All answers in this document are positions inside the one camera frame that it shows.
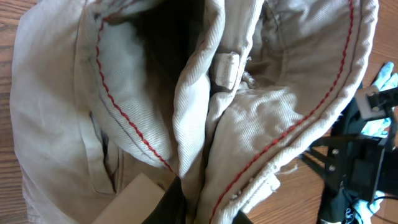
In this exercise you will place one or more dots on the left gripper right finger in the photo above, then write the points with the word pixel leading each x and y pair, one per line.
pixel 241 218

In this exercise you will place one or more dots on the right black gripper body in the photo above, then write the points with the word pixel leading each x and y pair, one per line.
pixel 348 159

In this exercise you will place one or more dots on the beige khaki shorts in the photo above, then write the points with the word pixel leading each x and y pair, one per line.
pixel 219 94

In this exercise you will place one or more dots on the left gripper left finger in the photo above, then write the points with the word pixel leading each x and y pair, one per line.
pixel 172 207

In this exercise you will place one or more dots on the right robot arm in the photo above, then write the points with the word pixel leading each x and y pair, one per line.
pixel 388 177

